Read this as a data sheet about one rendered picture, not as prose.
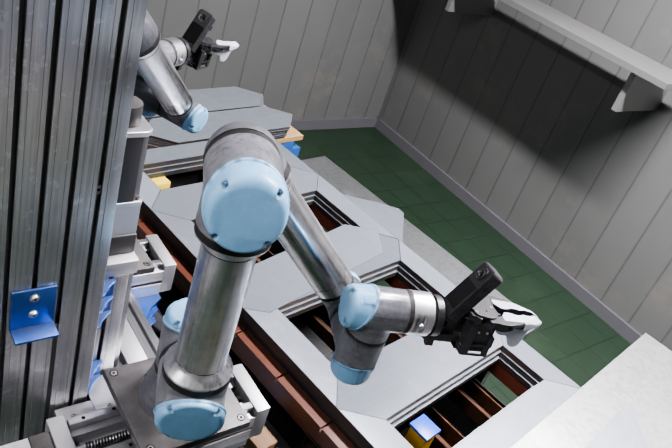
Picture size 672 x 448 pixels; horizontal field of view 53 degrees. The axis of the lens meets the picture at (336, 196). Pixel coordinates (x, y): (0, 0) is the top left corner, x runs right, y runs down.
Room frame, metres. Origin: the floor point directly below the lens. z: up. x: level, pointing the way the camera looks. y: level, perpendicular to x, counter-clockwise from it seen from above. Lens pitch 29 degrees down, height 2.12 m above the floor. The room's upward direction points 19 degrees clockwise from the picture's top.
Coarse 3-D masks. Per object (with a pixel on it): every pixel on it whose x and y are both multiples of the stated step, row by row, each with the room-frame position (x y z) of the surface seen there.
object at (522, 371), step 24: (144, 168) 1.99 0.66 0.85; (168, 168) 2.06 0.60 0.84; (192, 168) 2.14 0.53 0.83; (312, 192) 2.20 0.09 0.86; (144, 216) 1.76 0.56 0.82; (336, 216) 2.13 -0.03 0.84; (168, 240) 1.68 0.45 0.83; (384, 240) 2.04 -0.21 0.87; (192, 264) 1.60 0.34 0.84; (384, 264) 1.89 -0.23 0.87; (432, 288) 1.86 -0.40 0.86; (288, 312) 1.54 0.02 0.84; (264, 336) 1.39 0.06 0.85; (288, 360) 1.33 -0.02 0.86; (480, 360) 1.59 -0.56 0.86; (504, 360) 1.66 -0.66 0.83; (312, 384) 1.27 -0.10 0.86; (456, 384) 1.48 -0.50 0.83; (528, 384) 1.59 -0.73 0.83; (336, 408) 1.22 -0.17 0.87; (408, 408) 1.31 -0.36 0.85; (504, 408) 1.45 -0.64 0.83
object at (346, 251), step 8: (328, 232) 1.96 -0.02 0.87; (336, 240) 1.93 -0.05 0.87; (336, 248) 1.89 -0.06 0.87; (344, 248) 1.90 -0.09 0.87; (352, 248) 1.92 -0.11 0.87; (344, 256) 1.86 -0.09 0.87; (352, 256) 1.87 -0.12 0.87; (360, 256) 1.89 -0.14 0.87; (352, 264) 1.83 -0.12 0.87; (360, 264) 1.84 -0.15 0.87
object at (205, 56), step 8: (184, 40) 1.68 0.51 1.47; (208, 40) 1.76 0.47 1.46; (200, 48) 1.73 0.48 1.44; (208, 48) 1.75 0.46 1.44; (192, 56) 1.73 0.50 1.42; (200, 56) 1.73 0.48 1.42; (208, 56) 1.77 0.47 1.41; (184, 64) 1.70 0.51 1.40; (192, 64) 1.74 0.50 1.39; (200, 64) 1.74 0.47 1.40; (208, 64) 1.77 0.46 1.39
